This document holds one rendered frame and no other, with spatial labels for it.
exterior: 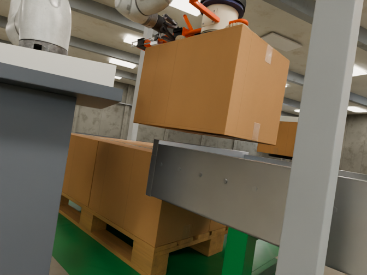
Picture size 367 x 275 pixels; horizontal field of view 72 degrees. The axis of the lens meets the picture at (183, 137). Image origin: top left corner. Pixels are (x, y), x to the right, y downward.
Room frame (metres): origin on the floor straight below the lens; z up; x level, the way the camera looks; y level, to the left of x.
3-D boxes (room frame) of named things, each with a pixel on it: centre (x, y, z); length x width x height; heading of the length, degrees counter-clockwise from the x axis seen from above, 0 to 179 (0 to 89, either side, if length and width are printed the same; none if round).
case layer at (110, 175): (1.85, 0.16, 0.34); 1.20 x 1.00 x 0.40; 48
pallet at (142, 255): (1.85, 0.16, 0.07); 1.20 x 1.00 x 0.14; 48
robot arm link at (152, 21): (1.25, 0.26, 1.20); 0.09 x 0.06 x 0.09; 48
